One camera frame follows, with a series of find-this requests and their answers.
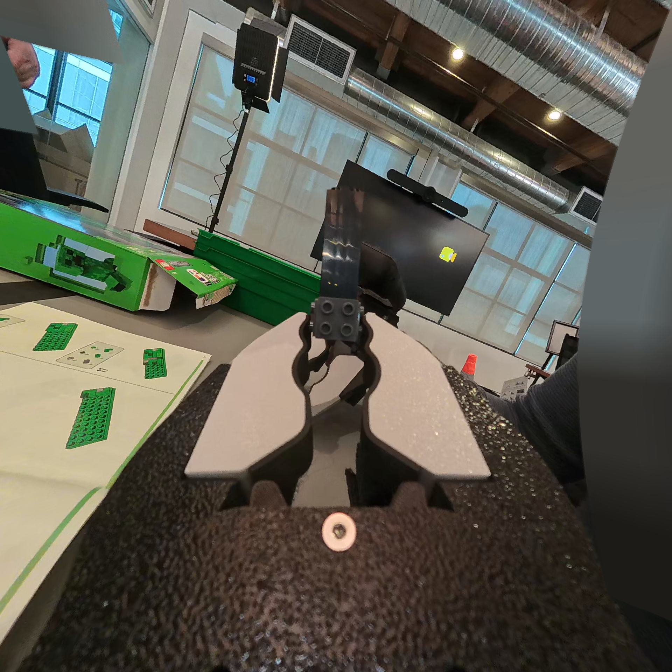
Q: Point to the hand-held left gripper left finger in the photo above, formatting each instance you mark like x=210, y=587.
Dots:
x=246, y=414

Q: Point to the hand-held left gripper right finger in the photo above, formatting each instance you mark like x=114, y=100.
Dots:
x=425, y=420

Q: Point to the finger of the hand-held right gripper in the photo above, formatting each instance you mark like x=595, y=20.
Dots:
x=336, y=396

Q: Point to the black and tan brick assembly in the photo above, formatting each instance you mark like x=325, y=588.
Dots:
x=341, y=252

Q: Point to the person's right forearm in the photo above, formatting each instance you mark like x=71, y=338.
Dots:
x=546, y=420

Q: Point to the grey desk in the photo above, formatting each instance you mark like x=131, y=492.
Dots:
x=183, y=325

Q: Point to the black monitor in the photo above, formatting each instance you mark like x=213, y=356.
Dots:
x=420, y=252

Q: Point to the orange traffic cone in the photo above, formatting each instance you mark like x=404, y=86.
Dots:
x=470, y=366

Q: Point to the printed leaflet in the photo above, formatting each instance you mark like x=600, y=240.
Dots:
x=514, y=388

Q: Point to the black webcam bar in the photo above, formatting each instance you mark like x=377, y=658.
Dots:
x=428, y=193

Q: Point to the green plastic crate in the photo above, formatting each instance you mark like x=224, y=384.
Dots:
x=262, y=283

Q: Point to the framed picture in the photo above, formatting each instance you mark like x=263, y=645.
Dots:
x=561, y=341

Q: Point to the green cardboard box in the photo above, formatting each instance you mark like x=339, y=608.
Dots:
x=105, y=283

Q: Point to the black light stand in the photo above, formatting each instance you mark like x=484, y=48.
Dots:
x=231, y=157

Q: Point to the green instruction booklet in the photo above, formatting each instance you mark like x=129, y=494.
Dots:
x=52, y=446

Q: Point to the wooden side table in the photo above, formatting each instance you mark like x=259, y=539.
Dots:
x=168, y=233

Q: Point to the white air vent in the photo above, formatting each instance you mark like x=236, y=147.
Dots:
x=586, y=204
x=320, y=50

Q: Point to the round ceiling lamp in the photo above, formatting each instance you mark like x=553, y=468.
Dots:
x=554, y=114
x=458, y=53

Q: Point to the black light panel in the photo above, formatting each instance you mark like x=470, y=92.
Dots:
x=257, y=57

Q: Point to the large silver ventilation duct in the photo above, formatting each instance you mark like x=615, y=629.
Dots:
x=551, y=52

